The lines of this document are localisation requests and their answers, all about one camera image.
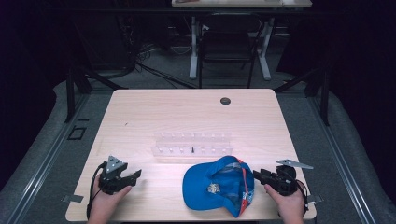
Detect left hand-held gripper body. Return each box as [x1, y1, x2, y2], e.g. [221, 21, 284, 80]
[98, 155, 133, 196]

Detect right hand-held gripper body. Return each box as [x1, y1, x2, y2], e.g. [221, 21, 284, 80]
[267, 159, 315, 197]

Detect blue baseball cap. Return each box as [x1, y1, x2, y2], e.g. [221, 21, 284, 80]
[181, 155, 256, 218]

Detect person's left hand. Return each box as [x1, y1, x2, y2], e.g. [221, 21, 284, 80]
[88, 174, 134, 222]

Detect person's right hand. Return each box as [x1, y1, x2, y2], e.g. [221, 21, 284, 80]
[263, 183, 306, 223]

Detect grey tape strip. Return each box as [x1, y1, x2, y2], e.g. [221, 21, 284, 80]
[61, 194, 85, 204]

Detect clear acrylic rack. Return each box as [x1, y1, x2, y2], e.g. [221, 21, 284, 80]
[150, 131, 234, 159]

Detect black folding chair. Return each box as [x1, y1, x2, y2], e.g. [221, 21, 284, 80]
[196, 11, 265, 90]

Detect white desk with light top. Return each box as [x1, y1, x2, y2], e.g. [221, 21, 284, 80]
[171, 0, 314, 81]

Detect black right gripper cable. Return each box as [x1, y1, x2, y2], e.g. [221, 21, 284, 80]
[293, 178, 310, 217]

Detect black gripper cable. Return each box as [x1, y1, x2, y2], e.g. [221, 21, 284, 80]
[86, 161, 108, 220]
[293, 178, 310, 217]

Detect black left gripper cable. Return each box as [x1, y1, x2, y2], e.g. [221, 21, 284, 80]
[86, 161, 108, 220]

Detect black metal frame stand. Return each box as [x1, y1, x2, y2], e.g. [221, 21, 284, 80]
[64, 18, 129, 124]
[274, 46, 332, 127]

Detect black cables on floor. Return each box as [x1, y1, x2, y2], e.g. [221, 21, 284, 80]
[124, 18, 197, 90]

